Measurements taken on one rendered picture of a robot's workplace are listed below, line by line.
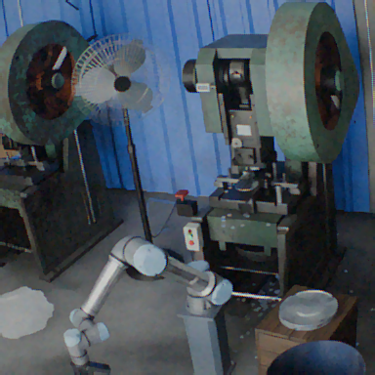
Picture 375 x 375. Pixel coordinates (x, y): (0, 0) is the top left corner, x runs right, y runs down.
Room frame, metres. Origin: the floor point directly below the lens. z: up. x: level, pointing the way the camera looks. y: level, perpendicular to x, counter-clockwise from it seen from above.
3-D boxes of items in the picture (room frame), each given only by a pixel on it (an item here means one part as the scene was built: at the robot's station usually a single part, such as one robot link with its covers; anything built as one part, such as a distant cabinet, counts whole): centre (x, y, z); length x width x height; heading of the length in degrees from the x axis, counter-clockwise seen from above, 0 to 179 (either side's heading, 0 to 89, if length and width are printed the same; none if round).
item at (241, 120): (3.10, -0.33, 1.04); 0.17 x 0.15 x 0.30; 148
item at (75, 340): (2.02, 0.56, 0.66); 0.09 x 0.08 x 0.11; 121
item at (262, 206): (3.13, -0.35, 0.68); 0.45 x 0.30 x 0.06; 58
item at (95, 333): (2.09, 0.49, 0.66); 0.11 x 0.11 x 0.08; 31
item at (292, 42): (3.04, -0.69, 1.33); 1.03 x 0.28 x 0.82; 148
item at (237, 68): (3.13, -0.35, 1.27); 0.21 x 0.12 x 0.34; 148
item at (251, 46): (3.26, -0.43, 0.83); 0.79 x 0.43 x 1.34; 148
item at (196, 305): (2.50, 0.03, 0.50); 0.15 x 0.15 x 0.10
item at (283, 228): (3.11, -0.65, 0.45); 0.92 x 0.12 x 0.90; 148
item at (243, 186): (2.98, -0.26, 0.72); 0.25 x 0.14 x 0.14; 148
